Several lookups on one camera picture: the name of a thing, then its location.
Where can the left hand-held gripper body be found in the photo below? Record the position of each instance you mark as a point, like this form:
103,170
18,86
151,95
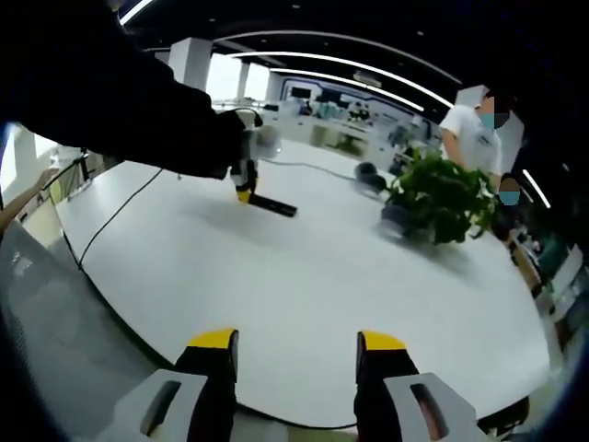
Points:
260,140

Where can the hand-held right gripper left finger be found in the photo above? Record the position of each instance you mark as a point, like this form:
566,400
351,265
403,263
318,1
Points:
156,405

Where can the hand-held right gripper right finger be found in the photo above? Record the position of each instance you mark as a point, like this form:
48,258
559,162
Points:
405,405

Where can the black remote control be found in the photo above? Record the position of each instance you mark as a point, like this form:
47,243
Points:
276,207

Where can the white office counter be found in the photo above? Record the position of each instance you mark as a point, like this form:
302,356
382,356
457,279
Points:
331,129

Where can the ceiling air conditioner unit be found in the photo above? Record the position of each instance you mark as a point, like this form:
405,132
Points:
367,79

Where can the grey plant pot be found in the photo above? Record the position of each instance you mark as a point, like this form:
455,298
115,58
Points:
396,221

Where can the green leafy potted plant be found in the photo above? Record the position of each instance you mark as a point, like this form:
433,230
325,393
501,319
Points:
437,198

